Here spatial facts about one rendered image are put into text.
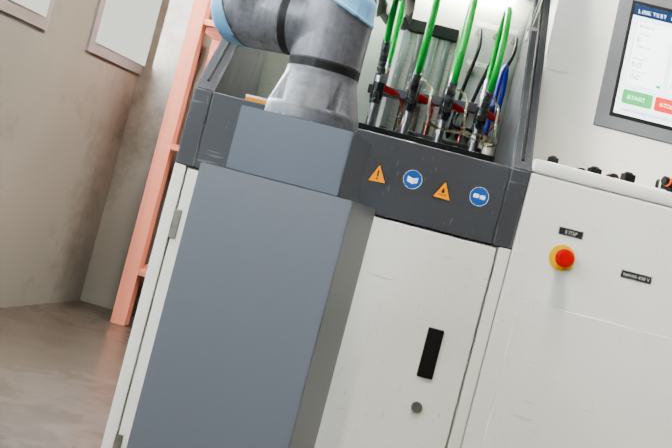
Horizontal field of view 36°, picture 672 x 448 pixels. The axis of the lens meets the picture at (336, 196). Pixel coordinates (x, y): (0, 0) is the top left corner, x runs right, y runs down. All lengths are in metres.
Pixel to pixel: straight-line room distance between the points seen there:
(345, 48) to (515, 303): 0.72
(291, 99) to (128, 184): 3.77
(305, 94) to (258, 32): 0.15
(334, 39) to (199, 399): 0.58
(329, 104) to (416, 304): 0.63
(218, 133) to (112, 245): 3.26
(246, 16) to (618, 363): 1.01
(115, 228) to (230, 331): 3.81
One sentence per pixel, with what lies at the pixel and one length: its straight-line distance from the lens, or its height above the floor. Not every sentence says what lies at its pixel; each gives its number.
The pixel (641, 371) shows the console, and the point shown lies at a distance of 2.14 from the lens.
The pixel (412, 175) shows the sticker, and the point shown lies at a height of 0.88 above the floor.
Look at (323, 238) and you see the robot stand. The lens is 1.50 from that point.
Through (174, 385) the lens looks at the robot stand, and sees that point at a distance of 1.57.
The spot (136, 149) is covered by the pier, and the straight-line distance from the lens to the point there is 5.31.
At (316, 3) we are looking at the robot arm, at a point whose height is 1.08.
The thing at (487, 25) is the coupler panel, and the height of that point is 1.32.
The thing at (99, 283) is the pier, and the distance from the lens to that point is 5.35.
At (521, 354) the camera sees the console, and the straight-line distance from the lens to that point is 2.09.
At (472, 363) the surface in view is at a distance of 2.09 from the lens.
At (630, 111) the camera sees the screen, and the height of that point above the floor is 1.16.
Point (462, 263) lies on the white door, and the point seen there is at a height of 0.74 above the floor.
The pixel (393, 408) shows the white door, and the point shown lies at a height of 0.42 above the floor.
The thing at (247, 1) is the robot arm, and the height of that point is 1.07.
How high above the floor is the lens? 0.79
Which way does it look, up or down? 1 degrees up
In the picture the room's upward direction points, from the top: 15 degrees clockwise
